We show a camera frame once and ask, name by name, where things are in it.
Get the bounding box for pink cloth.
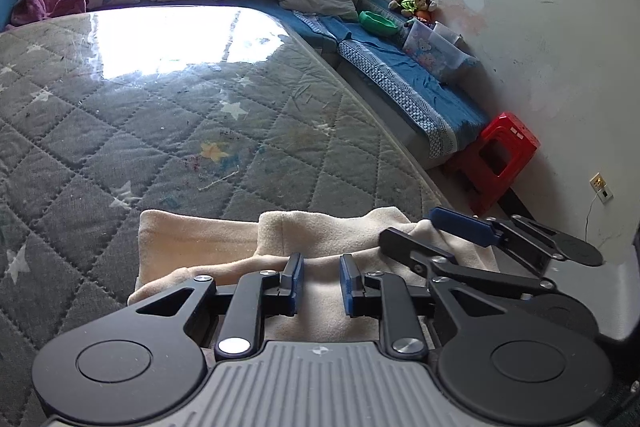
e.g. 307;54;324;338
10;0;92;28

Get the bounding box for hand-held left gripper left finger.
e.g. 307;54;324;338
126;252;306;357

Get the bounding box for brown green plush toys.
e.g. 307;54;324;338
389;0;439;22

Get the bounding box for thin white cable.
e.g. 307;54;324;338
581;193;599;239

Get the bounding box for grey quilted star table cover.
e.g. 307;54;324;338
0;4;453;427

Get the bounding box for green bowl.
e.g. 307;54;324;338
358;10;402;38

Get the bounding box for blue patterned sofa sheet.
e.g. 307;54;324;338
291;9;492;161

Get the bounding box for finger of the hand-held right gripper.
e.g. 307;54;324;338
378;228;557;294
430;206;568;264

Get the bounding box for wall socket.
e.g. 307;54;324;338
589;173;616;204

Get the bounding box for red plastic stool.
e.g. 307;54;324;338
446;111;542;216

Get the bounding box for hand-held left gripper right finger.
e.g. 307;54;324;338
338;253;502;360

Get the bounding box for cream knit garment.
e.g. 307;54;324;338
126;205;502;349

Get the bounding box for clear plastic storage box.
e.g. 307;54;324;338
401;18;479;84

